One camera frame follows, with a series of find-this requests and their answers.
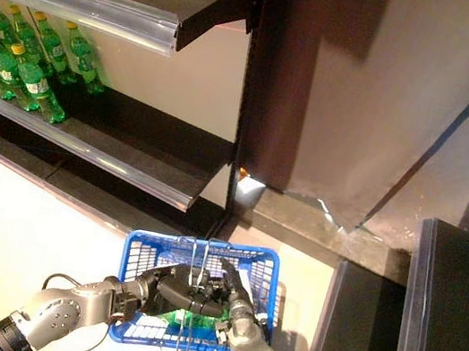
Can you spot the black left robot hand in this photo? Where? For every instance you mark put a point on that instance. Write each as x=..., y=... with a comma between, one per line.
x=182, y=293

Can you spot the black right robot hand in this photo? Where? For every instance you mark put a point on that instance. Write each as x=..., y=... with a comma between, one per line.
x=239, y=292

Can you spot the blue plastic shopping basket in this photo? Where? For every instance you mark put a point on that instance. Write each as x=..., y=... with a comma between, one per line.
x=142, y=259

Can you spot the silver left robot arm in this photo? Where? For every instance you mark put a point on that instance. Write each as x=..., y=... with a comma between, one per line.
x=60, y=313

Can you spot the small orange tag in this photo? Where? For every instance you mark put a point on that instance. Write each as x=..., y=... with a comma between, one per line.
x=243, y=171

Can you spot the dark side display stand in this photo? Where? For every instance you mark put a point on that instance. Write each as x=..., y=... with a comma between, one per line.
x=133, y=130

